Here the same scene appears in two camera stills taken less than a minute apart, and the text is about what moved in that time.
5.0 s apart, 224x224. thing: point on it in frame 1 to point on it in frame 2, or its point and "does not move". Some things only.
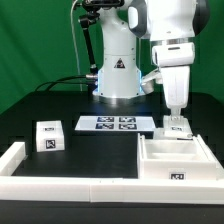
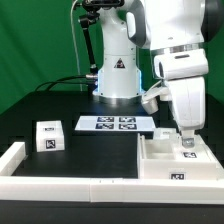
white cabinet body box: x=176 y=159 does not move
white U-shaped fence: x=101 y=189 does not move
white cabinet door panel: x=176 y=129 to x=199 y=153
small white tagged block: x=159 y=134 does not move
